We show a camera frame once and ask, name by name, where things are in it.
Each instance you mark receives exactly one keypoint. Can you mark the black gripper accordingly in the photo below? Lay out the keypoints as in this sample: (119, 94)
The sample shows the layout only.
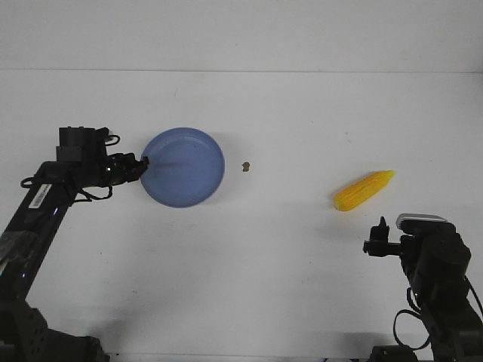
(122, 168)
(378, 245)

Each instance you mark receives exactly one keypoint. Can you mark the blue round plate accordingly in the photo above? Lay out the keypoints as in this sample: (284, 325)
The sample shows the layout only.
(186, 167)

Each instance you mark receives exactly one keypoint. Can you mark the yellow corn cob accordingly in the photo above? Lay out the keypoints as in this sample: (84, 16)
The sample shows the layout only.
(362, 190)

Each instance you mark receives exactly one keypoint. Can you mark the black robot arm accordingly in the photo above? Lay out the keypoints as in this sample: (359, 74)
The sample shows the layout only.
(81, 162)
(434, 259)

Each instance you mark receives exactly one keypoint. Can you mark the small brown table mark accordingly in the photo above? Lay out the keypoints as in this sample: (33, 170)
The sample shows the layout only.
(246, 167)

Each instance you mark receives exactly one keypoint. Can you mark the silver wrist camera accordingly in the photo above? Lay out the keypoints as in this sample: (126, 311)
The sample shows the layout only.
(417, 217)

